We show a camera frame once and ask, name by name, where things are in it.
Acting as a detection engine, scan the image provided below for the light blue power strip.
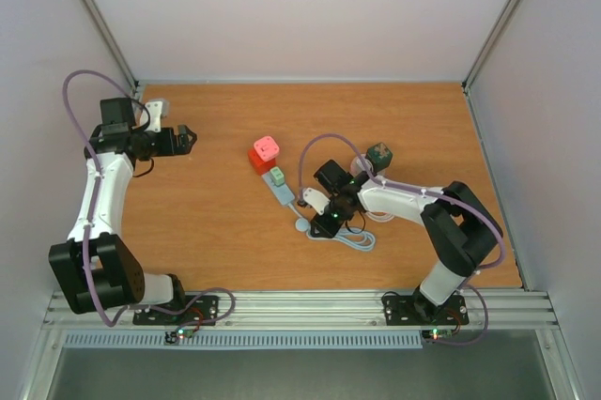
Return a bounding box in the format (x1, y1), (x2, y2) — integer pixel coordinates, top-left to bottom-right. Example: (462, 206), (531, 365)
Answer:
(261, 173), (296, 207)

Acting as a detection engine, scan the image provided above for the green small plug charger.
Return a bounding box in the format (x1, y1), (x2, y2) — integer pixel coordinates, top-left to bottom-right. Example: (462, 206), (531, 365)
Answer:
(269, 166), (285, 187)

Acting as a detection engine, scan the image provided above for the red cube plug adapter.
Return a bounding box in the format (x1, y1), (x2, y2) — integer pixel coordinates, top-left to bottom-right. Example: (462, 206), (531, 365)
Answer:
(247, 148), (276, 177)

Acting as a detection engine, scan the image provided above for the pink cube plug adapter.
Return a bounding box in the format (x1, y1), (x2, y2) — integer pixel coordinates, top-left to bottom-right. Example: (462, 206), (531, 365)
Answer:
(253, 135), (280, 162)

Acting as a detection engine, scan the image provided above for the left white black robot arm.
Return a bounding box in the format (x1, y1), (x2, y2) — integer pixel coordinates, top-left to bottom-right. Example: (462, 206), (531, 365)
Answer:
(49, 98), (197, 323)

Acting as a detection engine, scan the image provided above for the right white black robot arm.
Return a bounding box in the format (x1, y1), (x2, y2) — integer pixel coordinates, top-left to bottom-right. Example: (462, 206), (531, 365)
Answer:
(300, 160), (502, 324)

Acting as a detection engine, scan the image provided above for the dark green patterned cube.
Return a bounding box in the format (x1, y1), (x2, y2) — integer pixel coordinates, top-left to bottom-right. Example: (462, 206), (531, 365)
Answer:
(365, 142), (393, 173)

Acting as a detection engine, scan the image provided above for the right small circuit board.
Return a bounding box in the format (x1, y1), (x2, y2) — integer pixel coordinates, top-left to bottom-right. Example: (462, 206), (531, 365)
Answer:
(422, 328), (458, 341)

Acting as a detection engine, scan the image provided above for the small circuit board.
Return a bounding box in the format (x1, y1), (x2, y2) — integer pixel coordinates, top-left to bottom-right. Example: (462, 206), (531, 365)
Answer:
(422, 328), (458, 341)
(163, 330), (195, 345)

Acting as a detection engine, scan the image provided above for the left small circuit board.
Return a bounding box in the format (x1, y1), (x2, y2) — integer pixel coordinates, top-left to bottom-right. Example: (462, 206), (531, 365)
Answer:
(163, 330), (195, 345)

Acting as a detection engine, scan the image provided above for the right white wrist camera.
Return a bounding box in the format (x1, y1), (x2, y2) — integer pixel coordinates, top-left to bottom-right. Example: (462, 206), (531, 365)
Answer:
(298, 188), (330, 215)

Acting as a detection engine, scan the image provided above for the light blue coiled power cord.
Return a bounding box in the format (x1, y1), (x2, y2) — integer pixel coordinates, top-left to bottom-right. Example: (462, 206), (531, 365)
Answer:
(289, 202), (377, 254)

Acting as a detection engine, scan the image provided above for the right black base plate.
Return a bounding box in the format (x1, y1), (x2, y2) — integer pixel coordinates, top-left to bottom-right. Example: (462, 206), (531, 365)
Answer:
(380, 290), (470, 326)

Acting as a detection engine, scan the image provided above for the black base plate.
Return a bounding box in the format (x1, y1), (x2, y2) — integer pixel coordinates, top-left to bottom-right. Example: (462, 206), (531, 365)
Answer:
(132, 295), (219, 327)
(380, 290), (470, 326)

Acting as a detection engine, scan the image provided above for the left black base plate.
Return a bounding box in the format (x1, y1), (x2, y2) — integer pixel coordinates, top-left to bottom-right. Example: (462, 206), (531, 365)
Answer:
(132, 295), (219, 327)

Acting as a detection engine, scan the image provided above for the aluminium front rail frame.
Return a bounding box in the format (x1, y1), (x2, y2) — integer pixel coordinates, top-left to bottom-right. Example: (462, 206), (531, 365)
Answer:
(41, 290), (560, 331)

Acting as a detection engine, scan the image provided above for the blue slotted cable duct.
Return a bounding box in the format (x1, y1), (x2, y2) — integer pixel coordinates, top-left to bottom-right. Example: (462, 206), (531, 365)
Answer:
(63, 331), (423, 350)

